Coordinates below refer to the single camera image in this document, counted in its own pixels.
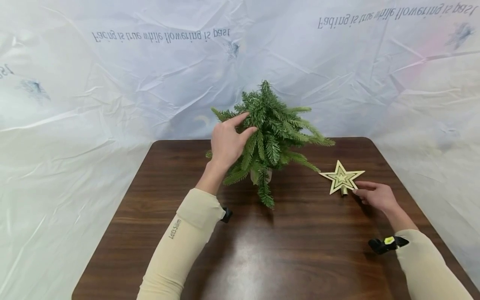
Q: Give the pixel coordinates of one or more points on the person's left hand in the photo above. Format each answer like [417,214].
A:
[225,143]

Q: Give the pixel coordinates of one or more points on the person's right hand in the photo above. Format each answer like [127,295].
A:
[377,198]

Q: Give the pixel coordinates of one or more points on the person's right index finger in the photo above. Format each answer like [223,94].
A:
[364,184]

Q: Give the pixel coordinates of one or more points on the person's left index finger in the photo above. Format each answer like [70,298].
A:
[234,119]

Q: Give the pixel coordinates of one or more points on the person's right fingers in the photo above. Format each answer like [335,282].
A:
[360,194]

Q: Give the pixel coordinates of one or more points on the person's left thumb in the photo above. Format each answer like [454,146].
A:
[248,132]

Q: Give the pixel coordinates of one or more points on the gold star tree topper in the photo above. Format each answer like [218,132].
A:
[342,178]

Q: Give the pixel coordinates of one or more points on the small green artificial fir tree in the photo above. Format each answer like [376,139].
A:
[272,133]

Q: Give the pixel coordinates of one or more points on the person's left forearm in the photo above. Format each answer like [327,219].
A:
[187,241]

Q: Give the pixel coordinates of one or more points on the person's right forearm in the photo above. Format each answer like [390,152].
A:
[423,258]

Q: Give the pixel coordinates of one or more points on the black wrist band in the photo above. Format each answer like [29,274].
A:
[226,214]
[388,243]

